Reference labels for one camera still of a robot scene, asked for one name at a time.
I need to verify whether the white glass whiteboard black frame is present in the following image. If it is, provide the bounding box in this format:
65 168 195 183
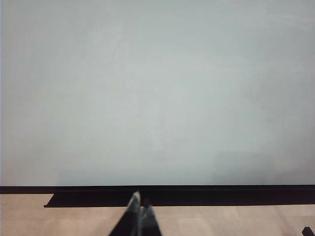
0 0 315 195

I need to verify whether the black whiteboard pen tray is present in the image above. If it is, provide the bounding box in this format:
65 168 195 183
43 191 315 208

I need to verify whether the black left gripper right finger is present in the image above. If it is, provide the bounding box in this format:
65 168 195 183
140 198 162 236

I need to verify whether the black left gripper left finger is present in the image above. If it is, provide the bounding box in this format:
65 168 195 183
107 192 141 236

